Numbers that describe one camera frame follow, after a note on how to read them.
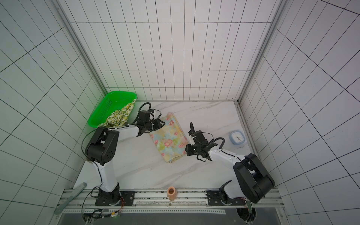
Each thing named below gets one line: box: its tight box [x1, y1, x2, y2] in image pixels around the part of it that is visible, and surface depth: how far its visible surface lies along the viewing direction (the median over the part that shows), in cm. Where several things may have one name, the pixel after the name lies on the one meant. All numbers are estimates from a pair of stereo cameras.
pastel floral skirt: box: [149, 112, 189, 164], surface depth 94 cm
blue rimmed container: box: [228, 130, 247, 146], surface depth 96 cm
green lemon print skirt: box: [97, 98, 137, 128], surface depth 102 cm
